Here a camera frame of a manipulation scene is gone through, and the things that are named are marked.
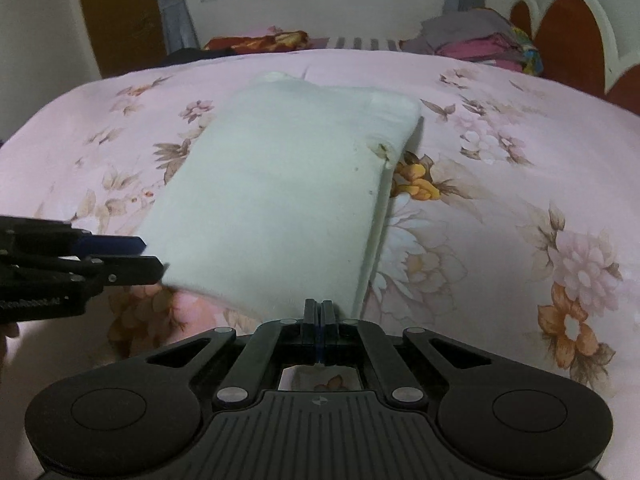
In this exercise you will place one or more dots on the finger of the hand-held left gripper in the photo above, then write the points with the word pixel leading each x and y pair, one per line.
pixel 135 269
pixel 115 246

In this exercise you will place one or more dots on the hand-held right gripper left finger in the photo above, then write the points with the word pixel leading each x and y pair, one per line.
pixel 311 325

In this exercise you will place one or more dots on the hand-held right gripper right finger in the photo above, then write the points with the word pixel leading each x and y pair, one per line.
pixel 329 325

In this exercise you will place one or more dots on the white knit garment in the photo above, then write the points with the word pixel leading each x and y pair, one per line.
pixel 280 185

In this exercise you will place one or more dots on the pile of folded clothes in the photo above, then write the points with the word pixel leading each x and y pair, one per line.
pixel 475 40

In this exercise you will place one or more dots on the person's left hand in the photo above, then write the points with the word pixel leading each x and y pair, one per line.
pixel 7 337

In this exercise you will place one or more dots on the black cloth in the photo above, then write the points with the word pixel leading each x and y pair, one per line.
pixel 187 55

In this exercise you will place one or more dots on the pink floral bedsheet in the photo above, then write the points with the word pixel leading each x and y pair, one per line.
pixel 500 210

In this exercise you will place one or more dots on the brown wooden wardrobe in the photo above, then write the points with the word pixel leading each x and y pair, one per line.
pixel 120 15

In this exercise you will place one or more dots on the red printed cloth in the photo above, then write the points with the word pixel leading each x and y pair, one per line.
pixel 270 42

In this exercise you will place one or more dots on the blue white striped cloth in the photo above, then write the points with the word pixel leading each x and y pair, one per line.
pixel 360 43

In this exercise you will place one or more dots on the brown and white headboard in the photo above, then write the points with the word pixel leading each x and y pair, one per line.
pixel 570 35

